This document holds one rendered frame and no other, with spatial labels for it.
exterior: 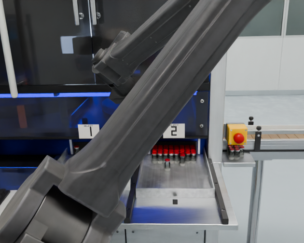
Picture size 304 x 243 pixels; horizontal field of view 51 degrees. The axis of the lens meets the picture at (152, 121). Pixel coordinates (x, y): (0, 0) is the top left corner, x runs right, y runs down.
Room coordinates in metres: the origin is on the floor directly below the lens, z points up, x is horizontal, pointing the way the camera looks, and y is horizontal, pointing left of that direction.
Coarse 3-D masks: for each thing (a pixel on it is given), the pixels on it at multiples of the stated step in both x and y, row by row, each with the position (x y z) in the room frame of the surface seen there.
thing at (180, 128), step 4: (172, 124) 1.17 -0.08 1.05; (176, 124) 1.17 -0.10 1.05; (180, 124) 1.17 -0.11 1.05; (184, 124) 1.17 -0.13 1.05; (168, 128) 1.17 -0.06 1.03; (172, 128) 1.17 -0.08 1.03; (180, 128) 1.17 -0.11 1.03; (184, 128) 1.17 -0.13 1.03; (168, 132) 1.17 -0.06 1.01; (176, 132) 1.17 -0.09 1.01; (180, 132) 1.17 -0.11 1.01; (184, 132) 1.17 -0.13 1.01; (164, 136) 1.17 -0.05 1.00; (168, 136) 1.17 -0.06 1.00; (172, 136) 1.17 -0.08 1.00; (176, 136) 1.17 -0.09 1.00; (180, 136) 1.17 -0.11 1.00; (184, 136) 1.17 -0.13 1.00
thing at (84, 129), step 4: (80, 124) 1.19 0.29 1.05; (84, 124) 1.19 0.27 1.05; (88, 124) 1.19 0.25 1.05; (92, 124) 1.19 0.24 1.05; (96, 124) 1.19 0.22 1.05; (80, 128) 1.19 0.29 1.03; (84, 128) 1.19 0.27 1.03; (88, 128) 1.19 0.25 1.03; (92, 128) 1.19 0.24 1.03; (96, 128) 1.19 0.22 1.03; (80, 132) 1.19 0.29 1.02; (84, 132) 1.19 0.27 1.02; (88, 132) 1.19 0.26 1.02; (92, 132) 1.19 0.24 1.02; (96, 132) 1.19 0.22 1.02; (80, 136) 1.19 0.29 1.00; (84, 136) 1.19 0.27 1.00; (88, 136) 1.19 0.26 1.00; (92, 136) 1.19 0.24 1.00
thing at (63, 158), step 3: (66, 150) 1.27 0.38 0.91; (63, 153) 1.23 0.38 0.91; (66, 153) 1.26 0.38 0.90; (60, 156) 1.19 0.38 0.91; (63, 156) 1.22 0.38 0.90; (66, 156) 1.26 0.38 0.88; (69, 156) 1.26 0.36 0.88; (72, 156) 1.26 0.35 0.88; (57, 159) 1.16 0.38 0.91; (60, 159) 1.19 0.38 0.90; (63, 159) 1.22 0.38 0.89; (66, 159) 1.23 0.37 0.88; (60, 162) 1.18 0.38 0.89; (63, 162) 1.20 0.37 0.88
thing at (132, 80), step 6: (132, 78) 0.84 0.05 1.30; (138, 78) 0.82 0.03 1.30; (108, 84) 0.78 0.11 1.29; (114, 84) 0.78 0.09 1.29; (120, 84) 0.78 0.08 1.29; (126, 84) 0.79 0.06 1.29; (132, 84) 0.80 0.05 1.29; (114, 90) 0.79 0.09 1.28; (120, 90) 0.79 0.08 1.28; (126, 90) 0.79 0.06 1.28; (114, 96) 0.82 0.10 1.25; (120, 96) 0.81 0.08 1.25
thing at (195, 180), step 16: (144, 160) 1.20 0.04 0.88; (144, 176) 1.06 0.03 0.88; (160, 176) 1.06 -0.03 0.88; (176, 176) 1.05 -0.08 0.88; (192, 176) 1.05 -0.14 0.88; (208, 176) 1.04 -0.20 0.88; (144, 192) 0.92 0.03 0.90; (160, 192) 0.92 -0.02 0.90; (176, 192) 0.91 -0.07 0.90; (192, 192) 0.91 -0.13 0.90; (208, 192) 0.91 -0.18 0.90
